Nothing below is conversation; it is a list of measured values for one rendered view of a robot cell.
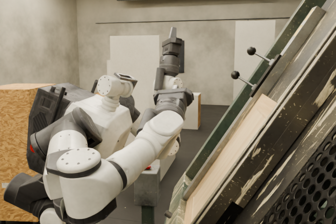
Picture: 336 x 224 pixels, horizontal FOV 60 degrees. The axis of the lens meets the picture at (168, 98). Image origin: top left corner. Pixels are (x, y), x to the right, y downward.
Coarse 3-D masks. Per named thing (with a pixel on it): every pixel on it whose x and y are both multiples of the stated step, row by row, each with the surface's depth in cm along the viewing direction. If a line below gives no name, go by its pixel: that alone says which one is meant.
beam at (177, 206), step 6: (180, 180) 152; (186, 180) 146; (174, 186) 159; (180, 186) 142; (186, 186) 140; (174, 192) 148; (180, 192) 133; (174, 198) 138; (180, 198) 127; (174, 204) 130; (180, 204) 122; (168, 210) 134; (174, 210) 122; (180, 210) 117; (174, 216) 116; (180, 216) 113; (168, 222) 119; (174, 222) 110; (180, 222) 110
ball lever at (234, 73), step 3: (231, 72) 125; (234, 72) 123; (237, 72) 123; (231, 75) 124; (234, 75) 123; (237, 75) 123; (234, 78) 124; (237, 78) 125; (240, 78) 123; (243, 81) 123; (246, 81) 121; (249, 84) 121; (252, 84) 120; (255, 84) 119; (252, 87) 119; (255, 87) 119
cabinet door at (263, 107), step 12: (264, 96) 111; (252, 108) 117; (264, 108) 101; (252, 120) 107; (240, 132) 113; (252, 132) 99; (228, 144) 118; (240, 144) 103; (228, 156) 109; (216, 168) 114; (228, 168) 100; (204, 180) 119; (216, 180) 105; (192, 192) 126; (204, 192) 110; (192, 204) 115; (192, 216) 106
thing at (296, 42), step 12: (312, 12) 110; (324, 12) 110; (300, 24) 116; (312, 24) 111; (300, 36) 112; (288, 48) 113; (288, 60) 114; (276, 72) 115; (264, 84) 117; (240, 120) 120; (228, 132) 121; (216, 156) 123; (204, 168) 125; (192, 180) 130
